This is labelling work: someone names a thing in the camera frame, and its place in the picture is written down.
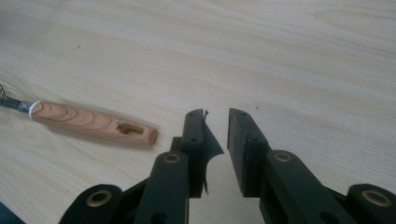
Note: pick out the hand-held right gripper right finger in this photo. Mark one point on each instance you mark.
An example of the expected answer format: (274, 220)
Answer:
(246, 146)

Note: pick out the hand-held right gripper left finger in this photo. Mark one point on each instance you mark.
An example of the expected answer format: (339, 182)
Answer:
(194, 137)

